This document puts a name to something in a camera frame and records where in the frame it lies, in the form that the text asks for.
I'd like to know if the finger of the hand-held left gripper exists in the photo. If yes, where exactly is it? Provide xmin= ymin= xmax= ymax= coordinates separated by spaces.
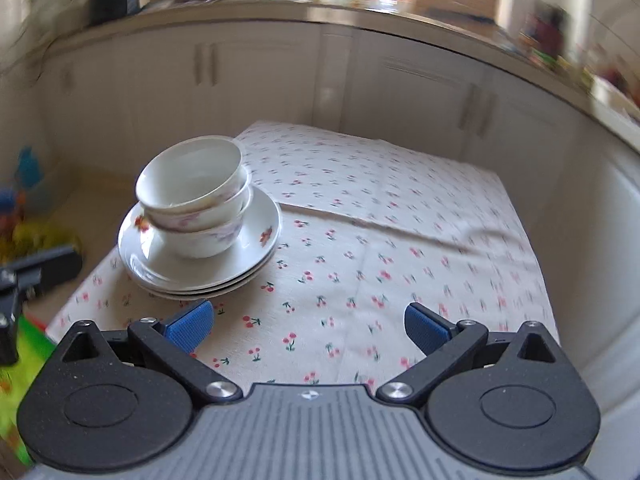
xmin=0 ymin=245 xmax=83 ymax=293

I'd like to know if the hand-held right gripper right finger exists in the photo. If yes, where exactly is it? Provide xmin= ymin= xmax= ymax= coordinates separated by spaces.
xmin=376 ymin=302 xmax=558 ymax=403

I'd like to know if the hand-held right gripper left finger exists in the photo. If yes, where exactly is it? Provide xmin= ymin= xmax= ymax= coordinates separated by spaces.
xmin=60 ymin=299 xmax=243 ymax=403

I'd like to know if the white plate fruit print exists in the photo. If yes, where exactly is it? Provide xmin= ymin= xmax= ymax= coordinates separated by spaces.
xmin=117 ymin=187 xmax=282 ymax=288
xmin=132 ymin=270 xmax=266 ymax=302
xmin=122 ymin=255 xmax=278 ymax=295

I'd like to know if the white bowl floral print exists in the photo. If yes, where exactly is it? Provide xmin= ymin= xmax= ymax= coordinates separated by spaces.
xmin=147 ymin=192 xmax=253 ymax=260

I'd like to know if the yellow plastic bag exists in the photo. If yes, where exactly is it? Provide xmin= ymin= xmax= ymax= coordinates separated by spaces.
xmin=0 ymin=222 xmax=78 ymax=263

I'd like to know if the green plastic bag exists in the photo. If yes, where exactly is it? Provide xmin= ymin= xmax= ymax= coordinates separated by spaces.
xmin=0 ymin=315 xmax=57 ymax=466

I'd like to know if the blue plastic item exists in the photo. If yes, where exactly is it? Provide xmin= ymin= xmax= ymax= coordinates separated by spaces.
xmin=14 ymin=147 xmax=45 ymax=197

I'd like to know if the cherry print tablecloth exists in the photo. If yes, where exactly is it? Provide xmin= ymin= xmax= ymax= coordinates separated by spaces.
xmin=45 ymin=120 xmax=558 ymax=401

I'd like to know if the white kitchen cabinet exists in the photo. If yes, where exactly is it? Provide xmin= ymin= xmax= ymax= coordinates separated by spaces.
xmin=0 ymin=20 xmax=640 ymax=411

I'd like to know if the dark red knife block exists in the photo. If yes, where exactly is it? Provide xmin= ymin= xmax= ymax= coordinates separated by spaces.
xmin=520 ymin=2 xmax=568 ymax=61

